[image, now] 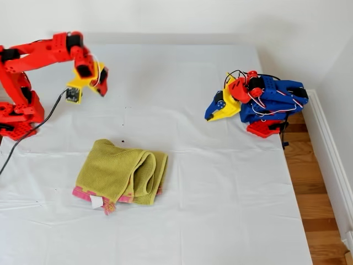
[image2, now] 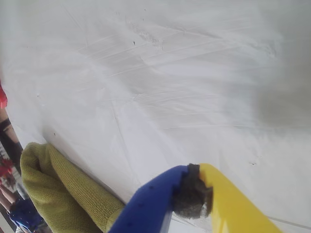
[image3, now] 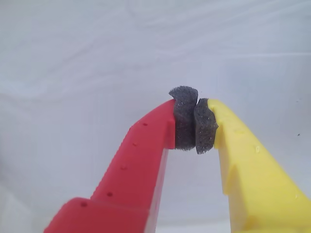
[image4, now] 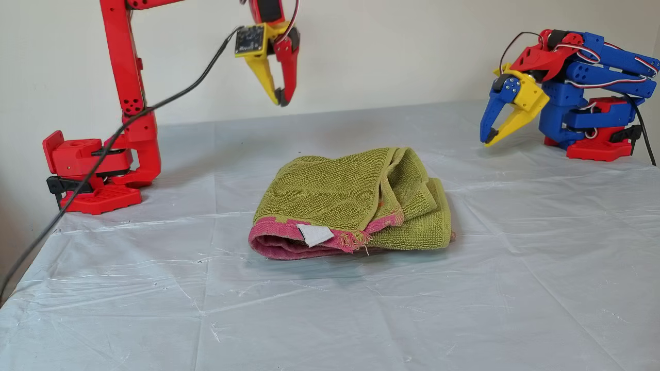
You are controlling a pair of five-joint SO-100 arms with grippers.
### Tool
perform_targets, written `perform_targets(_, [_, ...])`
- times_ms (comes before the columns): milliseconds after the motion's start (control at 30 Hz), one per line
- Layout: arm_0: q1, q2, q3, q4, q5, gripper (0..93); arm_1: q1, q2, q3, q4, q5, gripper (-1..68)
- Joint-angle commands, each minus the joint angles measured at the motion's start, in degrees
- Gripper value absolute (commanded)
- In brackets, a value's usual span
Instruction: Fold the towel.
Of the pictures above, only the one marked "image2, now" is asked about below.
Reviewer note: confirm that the green towel with pink border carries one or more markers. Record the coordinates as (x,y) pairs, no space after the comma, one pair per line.
(63,189)

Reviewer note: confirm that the white plastic table cover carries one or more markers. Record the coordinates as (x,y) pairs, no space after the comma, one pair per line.
(170,85)

